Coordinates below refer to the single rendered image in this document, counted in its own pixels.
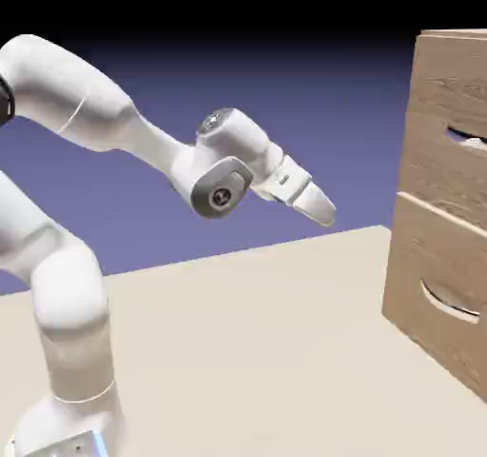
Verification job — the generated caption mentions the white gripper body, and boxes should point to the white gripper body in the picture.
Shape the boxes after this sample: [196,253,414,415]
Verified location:
[291,181,338,229]

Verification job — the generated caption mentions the light wood cabinet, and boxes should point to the light wood cabinet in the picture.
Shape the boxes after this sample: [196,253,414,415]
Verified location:
[381,29,487,405]

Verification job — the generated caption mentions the wood drawer front with pale handle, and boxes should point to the wood drawer front with pale handle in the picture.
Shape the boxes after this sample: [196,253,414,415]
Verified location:
[381,192,487,405]

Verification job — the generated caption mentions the wood drawer front with dark handle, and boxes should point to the wood drawer front with dark handle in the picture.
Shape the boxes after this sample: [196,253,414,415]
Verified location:
[397,33,487,233]

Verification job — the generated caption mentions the dark curved drawer handle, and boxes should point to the dark curved drawer handle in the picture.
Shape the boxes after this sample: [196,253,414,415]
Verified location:
[445,126,487,152]

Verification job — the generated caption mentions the pale curved drawer handle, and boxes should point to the pale curved drawer handle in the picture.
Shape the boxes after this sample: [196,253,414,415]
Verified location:
[419,279,481,326]

